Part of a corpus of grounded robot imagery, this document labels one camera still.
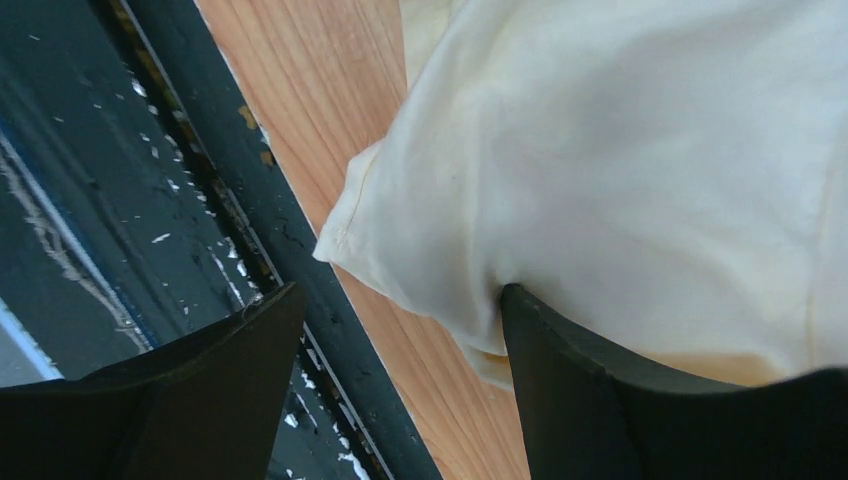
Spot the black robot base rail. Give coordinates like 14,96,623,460
1,1,439,479

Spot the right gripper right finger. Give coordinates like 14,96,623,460
500,285,847,479

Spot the cream underwear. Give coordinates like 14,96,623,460
314,0,847,388

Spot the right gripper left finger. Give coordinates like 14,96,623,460
1,283,306,479

